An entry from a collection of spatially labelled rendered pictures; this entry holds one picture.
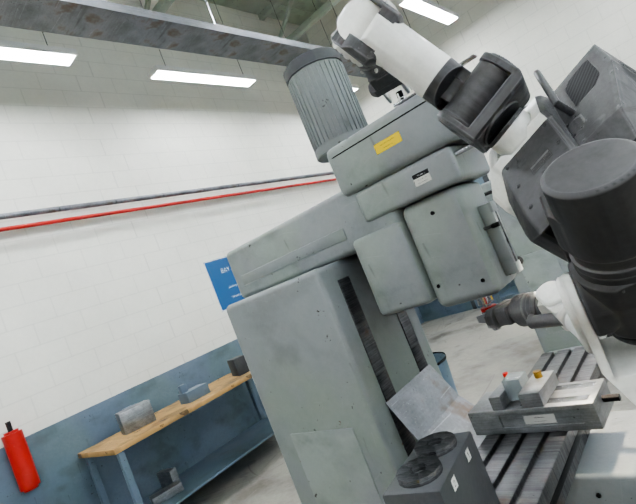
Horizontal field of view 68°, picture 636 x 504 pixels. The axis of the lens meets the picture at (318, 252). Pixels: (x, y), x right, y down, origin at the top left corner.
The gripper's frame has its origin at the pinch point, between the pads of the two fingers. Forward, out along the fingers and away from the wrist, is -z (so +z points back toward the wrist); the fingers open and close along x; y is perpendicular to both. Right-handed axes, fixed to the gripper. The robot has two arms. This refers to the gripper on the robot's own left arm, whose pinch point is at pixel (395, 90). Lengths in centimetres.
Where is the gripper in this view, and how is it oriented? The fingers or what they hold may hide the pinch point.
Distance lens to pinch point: 148.8
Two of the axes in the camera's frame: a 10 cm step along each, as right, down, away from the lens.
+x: 8.2, -3.6, -4.4
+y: -1.1, -8.6, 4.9
